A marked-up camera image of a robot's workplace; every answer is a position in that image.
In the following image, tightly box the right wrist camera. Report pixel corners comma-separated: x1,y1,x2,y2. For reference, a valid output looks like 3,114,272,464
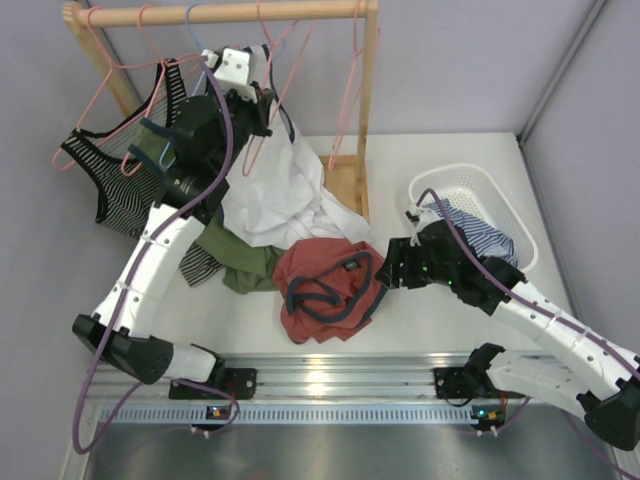
405,204,441,234

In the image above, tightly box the blue striped garment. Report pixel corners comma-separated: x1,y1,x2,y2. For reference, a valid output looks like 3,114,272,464
441,199,518,267

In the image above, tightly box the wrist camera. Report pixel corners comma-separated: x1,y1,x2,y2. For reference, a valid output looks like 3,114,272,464
405,204,441,234
201,47,258,103

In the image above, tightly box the blue wire hanger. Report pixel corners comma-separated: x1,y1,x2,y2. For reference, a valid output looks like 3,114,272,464
159,3,286,168

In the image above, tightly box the slotted cable duct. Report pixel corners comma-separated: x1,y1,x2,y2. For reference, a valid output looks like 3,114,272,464
113,404,504,425

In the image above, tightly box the aluminium mounting rail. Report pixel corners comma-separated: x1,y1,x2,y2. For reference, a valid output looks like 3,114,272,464
82,352,624,401

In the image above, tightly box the pink hanger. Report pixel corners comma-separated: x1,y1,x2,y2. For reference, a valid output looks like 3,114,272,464
242,0,317,177
120,5,209,177
328,1,380,170
51,5,201,172

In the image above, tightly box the green tank top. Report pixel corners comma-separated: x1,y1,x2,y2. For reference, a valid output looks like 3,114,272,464
128,120,284,294

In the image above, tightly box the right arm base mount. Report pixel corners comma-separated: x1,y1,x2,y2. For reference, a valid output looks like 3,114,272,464
433,343,524,407

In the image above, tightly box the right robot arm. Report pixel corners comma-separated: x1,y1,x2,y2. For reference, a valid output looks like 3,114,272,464
376,220,639,451

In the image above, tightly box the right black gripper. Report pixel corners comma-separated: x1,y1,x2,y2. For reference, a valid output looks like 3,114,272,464
376,236,456,289

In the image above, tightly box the white plastic laundry basket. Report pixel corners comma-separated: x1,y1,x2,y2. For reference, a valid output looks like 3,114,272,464
407,163,538,273

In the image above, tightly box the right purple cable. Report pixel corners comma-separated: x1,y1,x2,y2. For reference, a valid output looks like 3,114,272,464
417,186,640,480

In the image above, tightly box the wooden clothes rack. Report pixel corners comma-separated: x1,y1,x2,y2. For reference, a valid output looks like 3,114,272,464
62,0,380,223

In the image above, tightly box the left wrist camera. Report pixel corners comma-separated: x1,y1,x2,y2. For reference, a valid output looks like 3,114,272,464
201,47,258,103

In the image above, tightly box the red tank top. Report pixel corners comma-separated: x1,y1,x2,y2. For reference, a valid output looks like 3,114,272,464
272,238,387,344

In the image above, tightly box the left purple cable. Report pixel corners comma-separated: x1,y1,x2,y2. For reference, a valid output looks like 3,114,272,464
73,52,241,455

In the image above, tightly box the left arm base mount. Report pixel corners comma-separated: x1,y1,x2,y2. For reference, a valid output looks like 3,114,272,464
168,365,258,400

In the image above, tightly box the purple cable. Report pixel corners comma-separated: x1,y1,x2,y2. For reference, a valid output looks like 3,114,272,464
417,186,640,480
73,52,241,455

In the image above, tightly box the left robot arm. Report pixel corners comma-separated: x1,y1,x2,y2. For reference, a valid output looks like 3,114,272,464
72,88,275,397

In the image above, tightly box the black white striped tank top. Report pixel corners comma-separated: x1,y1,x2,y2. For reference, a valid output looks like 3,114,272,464
60,58,224,288

